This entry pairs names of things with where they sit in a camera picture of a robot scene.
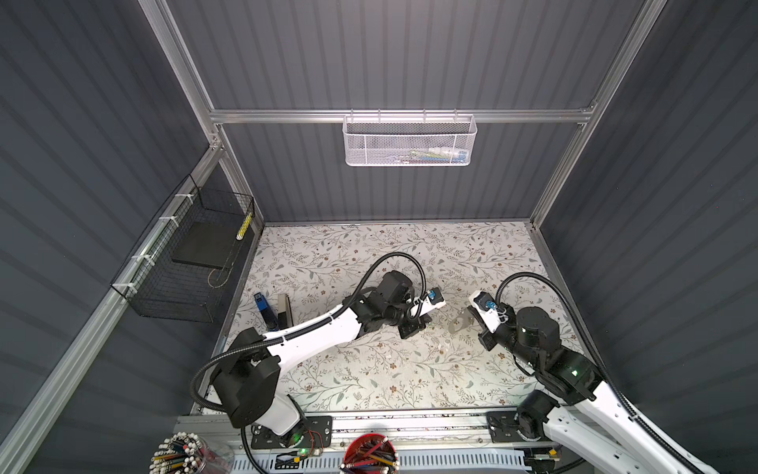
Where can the white mesh basket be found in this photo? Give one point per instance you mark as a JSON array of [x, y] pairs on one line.
[[409, 140]]

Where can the black foam pad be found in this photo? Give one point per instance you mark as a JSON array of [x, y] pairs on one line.
[[208, 245]]

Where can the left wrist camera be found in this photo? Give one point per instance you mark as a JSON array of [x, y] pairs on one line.
[[432, 300]]

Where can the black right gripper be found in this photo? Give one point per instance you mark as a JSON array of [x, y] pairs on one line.
[[485, 338]]

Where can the black wire basket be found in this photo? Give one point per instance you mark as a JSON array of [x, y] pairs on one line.
[[156, 287]]

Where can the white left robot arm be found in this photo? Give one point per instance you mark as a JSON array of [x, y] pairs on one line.
[[244, 381]]

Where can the clear pencil cup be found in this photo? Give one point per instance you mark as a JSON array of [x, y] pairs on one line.
[[190, 453]]

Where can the white slotted cable duct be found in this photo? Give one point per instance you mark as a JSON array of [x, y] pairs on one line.
[[452, 460]]

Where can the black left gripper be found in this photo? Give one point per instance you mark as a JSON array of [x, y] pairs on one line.
[[415, 325]]

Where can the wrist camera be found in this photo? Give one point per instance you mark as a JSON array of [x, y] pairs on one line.
[[432, 300], [485, 310]]

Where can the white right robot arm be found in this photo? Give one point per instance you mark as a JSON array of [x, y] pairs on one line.
[[576, 404]]

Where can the red pencil cup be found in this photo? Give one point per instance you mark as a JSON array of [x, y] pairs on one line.
[[371, 454]]

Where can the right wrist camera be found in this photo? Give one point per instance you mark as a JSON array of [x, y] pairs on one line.
[[485, 310]]

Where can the yellow marker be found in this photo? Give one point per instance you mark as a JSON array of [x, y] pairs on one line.
[[245, 225]]

